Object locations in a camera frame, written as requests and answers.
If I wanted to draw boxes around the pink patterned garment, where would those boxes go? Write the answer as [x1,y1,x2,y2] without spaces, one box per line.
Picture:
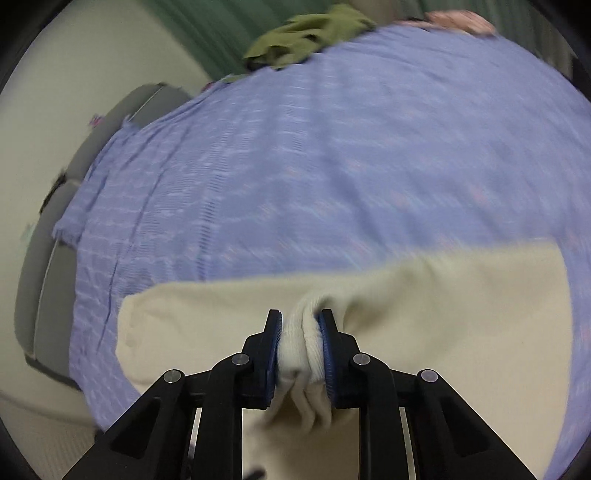
[425,10,497,37]

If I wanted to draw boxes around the grey padded headboard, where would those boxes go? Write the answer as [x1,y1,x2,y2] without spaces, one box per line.
[14,83,195,393]

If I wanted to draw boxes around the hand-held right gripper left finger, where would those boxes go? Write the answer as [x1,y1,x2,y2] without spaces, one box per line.
[62,308,283,480]

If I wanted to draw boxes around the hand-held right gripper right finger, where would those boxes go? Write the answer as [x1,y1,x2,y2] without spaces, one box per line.
[318,308,539,480]

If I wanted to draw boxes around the blue patterned bedsheet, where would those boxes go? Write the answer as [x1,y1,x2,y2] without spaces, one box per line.
[53,23,591,480]

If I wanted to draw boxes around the olive green garment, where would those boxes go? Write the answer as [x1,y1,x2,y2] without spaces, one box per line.
[242,4,377,71]

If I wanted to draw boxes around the cream pants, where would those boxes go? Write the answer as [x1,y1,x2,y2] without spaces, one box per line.
[115,237,575,480]

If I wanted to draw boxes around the blue patterned pillow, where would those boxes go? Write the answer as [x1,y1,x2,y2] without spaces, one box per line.
[52,117,139,243]

